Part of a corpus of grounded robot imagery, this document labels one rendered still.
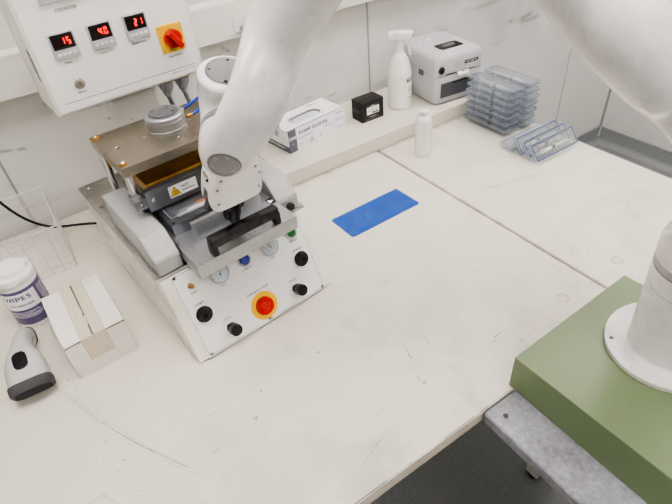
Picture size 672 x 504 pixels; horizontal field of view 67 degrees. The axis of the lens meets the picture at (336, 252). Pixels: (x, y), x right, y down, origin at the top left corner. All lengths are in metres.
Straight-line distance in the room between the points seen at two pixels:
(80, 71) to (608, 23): 0.93
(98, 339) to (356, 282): 0.55
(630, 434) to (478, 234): 0.61
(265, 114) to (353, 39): 1.23
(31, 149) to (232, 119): 0.99
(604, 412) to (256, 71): 0.71
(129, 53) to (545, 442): 1.08
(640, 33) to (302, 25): 0.37
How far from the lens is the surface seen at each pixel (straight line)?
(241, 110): 0.68
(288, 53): 0.70
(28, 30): 1.15
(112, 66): 1.20
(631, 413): 0.93
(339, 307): 1.13
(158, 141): 1.08
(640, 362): 0.98
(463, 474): 1.76
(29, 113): 1.58
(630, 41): 0.65
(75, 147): 1.62
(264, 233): 0.99
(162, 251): 1.01
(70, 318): 1.17
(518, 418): 0.98
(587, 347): 0.99
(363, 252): 1.26
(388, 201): 1.43
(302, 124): 1.61
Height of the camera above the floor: 1.56
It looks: 40 degrees down
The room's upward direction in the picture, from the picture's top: 6 degrees counter-clockwise
